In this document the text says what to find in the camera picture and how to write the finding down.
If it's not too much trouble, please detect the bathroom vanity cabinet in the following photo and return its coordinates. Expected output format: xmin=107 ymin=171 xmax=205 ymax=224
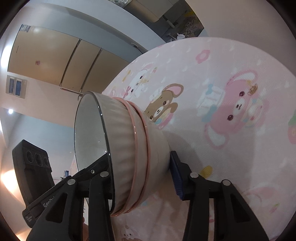
xmin=123 ymin=0 xmax=179 ymax=23

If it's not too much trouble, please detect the pink cartoon tablecloth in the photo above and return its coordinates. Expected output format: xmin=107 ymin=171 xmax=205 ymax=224
xmin=101 ymin=37 xmax=295 ymax=240

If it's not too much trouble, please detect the wall electrical panel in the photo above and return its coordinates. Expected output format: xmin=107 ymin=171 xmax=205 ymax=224
xmin=6 ymin=75 xmax=27 ymax=99

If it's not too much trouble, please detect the white bowl dark rim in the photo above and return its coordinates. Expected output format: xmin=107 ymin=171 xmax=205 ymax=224
xmin=74 ymin=91 xmax=136 ymax=216

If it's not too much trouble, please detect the broom with wooden handle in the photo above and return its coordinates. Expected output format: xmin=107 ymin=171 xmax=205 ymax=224
xmin=60 ymin=87 xmax=84 ymax=100

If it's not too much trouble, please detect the beige three-door refrigerator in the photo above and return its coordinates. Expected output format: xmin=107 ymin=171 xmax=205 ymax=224
xmin=8 ymin=25 xmax=128 ymax=93

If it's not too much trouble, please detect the cream bowl pink interior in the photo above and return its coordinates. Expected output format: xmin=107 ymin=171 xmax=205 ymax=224
xmin=114 ymin=97 xmax=149 ymax=216

